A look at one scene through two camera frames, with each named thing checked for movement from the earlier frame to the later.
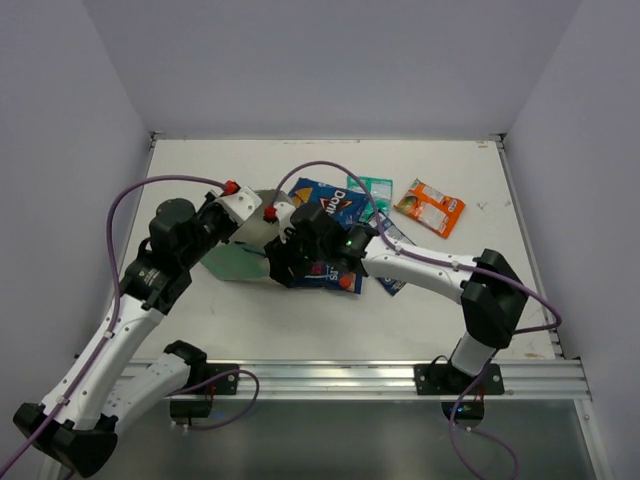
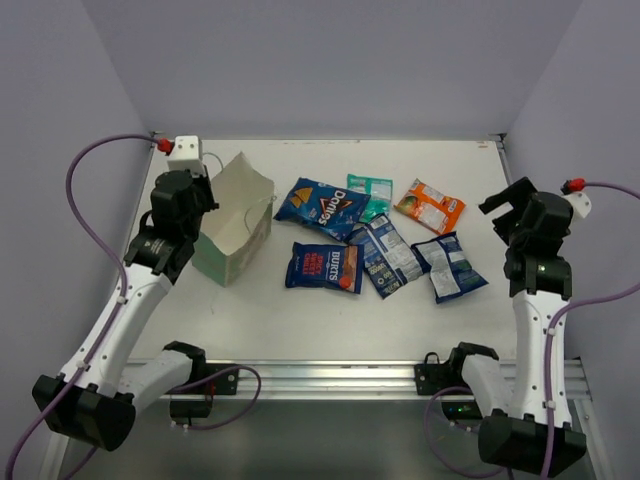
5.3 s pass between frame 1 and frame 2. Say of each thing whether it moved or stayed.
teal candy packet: stayed
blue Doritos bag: stayed
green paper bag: moved
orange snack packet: stayed
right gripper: moved
